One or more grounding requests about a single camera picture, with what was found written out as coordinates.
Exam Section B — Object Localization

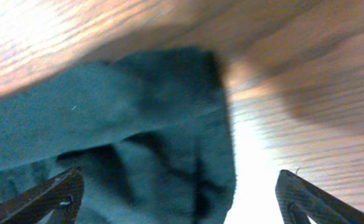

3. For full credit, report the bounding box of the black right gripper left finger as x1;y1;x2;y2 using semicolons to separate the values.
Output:
0;167;84;224

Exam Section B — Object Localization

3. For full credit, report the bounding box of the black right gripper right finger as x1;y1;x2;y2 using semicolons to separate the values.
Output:
275;170;364;224

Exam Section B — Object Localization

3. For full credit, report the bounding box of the black t-shirt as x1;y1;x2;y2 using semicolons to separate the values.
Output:
0;47;236;223

